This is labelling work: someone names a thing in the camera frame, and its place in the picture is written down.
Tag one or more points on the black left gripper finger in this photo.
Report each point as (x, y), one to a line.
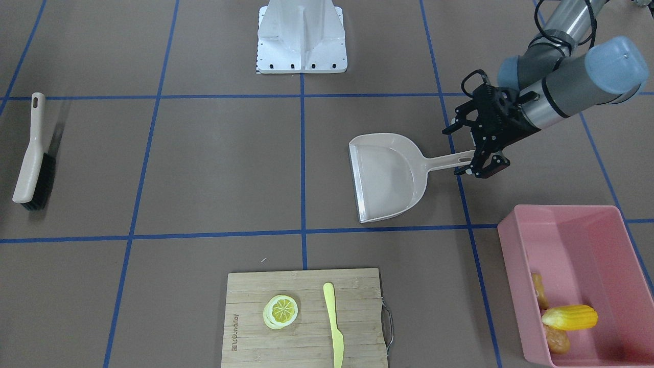
(459, 122)

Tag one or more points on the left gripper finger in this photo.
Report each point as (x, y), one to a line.
(484, 164)

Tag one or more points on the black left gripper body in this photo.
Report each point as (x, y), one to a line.
(512, 130)

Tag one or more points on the beige plastic dustpan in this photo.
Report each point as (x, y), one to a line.
(390, 173)

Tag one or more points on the orange toy ginger piece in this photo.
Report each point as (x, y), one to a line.
(539, 290)

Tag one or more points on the yellow toy corn cob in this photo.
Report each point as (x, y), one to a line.
(570, 317)

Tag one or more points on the brown toy potato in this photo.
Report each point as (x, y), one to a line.
(557, 340)

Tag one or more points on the wooden hand brush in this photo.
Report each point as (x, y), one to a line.
(37, 172)

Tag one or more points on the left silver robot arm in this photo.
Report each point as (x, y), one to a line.
(562, 73)

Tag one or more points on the pink plastic bin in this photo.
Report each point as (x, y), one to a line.
(585, 257)

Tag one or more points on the yellow plastic knife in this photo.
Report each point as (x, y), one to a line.
(338, 340)

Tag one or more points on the wooden cutting board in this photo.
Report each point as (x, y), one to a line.
(307, 341)

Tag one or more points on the yellow lemon slice toy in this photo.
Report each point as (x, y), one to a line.
(280, 311)

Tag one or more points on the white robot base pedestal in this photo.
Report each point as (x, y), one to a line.
(301, 37)

